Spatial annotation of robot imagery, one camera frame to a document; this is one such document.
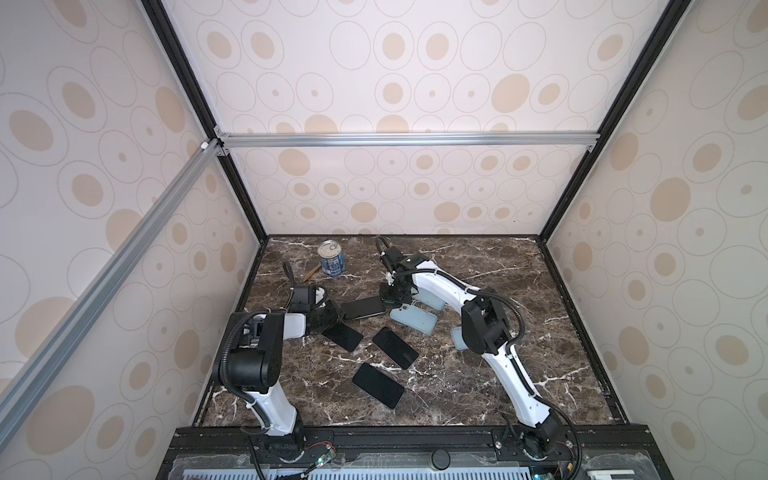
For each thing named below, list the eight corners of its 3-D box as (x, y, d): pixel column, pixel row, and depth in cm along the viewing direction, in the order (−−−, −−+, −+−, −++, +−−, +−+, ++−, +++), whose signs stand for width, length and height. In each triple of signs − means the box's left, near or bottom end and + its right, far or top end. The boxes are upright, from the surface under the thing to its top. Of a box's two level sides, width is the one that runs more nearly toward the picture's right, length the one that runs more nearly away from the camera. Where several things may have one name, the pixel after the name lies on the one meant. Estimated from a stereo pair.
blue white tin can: (321, 278, 109) (315, 258, 101) (324, 259, 115) (319, 239, 106) (343, 278, 109) (339, 258, 101) (345, 259, 115) (342, 239, 106)
